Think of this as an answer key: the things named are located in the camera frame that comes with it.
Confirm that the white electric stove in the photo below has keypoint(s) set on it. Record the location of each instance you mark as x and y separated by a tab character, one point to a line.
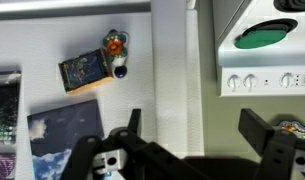
258	63

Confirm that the colourful wall ornament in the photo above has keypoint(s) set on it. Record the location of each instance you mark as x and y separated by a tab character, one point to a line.
293	128

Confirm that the black stove burner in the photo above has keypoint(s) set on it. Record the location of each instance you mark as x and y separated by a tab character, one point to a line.
293	4
285	24

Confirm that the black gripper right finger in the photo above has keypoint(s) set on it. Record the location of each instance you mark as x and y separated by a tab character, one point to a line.
255	130

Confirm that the white stove knob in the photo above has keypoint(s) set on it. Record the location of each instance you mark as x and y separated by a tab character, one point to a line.
250	81
234	81
287	80

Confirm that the blue skeleton box magnet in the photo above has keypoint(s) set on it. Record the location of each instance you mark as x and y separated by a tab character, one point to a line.
83	68

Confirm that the dark photo fridge magnet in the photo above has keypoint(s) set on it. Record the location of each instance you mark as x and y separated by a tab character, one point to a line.
5	106

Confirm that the orange flower ornament magnet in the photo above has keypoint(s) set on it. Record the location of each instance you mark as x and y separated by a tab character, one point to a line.
116	46

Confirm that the cloud sky photo magnet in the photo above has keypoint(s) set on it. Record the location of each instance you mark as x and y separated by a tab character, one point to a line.
68	130

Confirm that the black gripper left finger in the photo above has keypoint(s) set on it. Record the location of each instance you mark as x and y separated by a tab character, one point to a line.
135	123

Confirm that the patterned photo fridge magnet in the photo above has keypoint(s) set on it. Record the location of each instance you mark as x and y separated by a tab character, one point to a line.
2	166

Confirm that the green round burner cover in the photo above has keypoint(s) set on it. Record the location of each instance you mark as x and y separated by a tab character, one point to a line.
260	39

